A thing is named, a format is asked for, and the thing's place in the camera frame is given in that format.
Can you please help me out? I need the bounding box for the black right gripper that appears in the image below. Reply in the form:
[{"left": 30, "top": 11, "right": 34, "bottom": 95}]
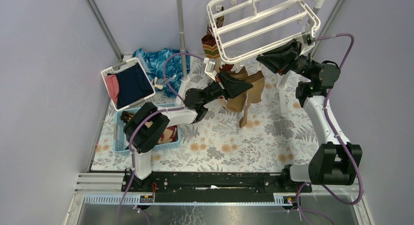
[{"left": 255, "top": 39, "right": 318, "bottom": 81}]

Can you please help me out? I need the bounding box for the tan brown cuff sock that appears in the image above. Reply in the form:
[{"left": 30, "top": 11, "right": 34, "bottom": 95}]
[
  {"left": 218, "top": 66, "right": 248, "bottom": 112},
  {"left": 239, "top": 70, "right": 265, "bottom": 128}
]

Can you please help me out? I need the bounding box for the red cuff multicolour sock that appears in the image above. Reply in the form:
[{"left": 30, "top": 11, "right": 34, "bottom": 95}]
[
  {"left": 219, "top": 64, "right": 234, "bottom": 73},
  {"left": 201, "top": 34, "right": 221, "bottom": 71}
]

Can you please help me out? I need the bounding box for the silver white drying rack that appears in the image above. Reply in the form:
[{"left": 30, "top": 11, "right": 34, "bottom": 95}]
[{"left": 174, "top": 0, "right": 331, "bottom": 118}]

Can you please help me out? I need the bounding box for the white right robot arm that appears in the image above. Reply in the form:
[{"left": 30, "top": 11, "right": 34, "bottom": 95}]
[{"left": 256, "top": 40, "right": 363, "bottom": 192}]

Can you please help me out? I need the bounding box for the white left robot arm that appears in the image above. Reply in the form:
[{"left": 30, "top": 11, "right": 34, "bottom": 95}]
[{"left": 124, "top": 72, "right": 253, "bottom": 191}]

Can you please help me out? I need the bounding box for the white clip drying hanger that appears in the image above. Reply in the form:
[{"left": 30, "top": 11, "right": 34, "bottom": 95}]
[{"left": 206, "top": 0, "right": 325, "bottom": 64}]

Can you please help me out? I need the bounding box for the pile of assorted socks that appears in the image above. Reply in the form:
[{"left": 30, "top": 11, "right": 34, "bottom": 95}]
[{"left": 114, "top": 109, "right": 181, "bottom": 153}]

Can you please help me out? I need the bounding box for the floral patterned table mat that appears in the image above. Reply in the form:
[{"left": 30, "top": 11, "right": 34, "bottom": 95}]
[{"left": 91, "top": 55, "right": 321, "bottom": 173}]

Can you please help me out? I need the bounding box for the light blue sock basket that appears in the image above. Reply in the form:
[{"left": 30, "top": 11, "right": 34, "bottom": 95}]
[{"left": 113, "top": 107, "right": 181, "bottom": 155}]

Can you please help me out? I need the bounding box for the blue patterned cloth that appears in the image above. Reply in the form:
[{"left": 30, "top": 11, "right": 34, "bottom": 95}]
[{"left": 132, "top": 48, "right": 184, "bottom": 98}]

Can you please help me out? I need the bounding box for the dark navy folded garment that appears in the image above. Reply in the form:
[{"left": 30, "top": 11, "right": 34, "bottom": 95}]
[{"left": 108, "top": 63, "right": 154, "bottom": 109}]

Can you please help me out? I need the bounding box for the white plastic basket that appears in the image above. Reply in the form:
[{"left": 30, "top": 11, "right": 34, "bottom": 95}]
[{"left": 101, "top": 58, "right": 156, "bottom": 111}]

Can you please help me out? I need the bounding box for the pink folded garment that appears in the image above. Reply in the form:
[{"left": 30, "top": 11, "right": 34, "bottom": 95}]
[{"left": 105, "top": 74, "right": 120, "bottom": 105}]

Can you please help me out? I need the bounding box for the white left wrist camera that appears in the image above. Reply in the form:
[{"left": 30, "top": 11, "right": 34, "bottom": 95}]
[{"left": 203, "top": 57, "right": 221, "bottom": 81}]

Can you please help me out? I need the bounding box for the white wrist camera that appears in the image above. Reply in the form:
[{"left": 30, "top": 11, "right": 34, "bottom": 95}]
[
  {"left": 203, "top": 57, "right": 221, "bottom": 81},
  {"left": 300, "top": 32, "right": 315, "bottom": 55}
]

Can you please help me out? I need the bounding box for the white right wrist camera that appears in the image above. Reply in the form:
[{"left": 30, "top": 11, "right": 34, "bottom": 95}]
[{"left": 300, "top": 32, "right": 315, "bottom": 55}]

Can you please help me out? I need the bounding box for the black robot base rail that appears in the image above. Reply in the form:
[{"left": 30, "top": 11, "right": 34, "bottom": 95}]
[{"left": 121, "top": 170, "right": 301, "bottom": 204}]

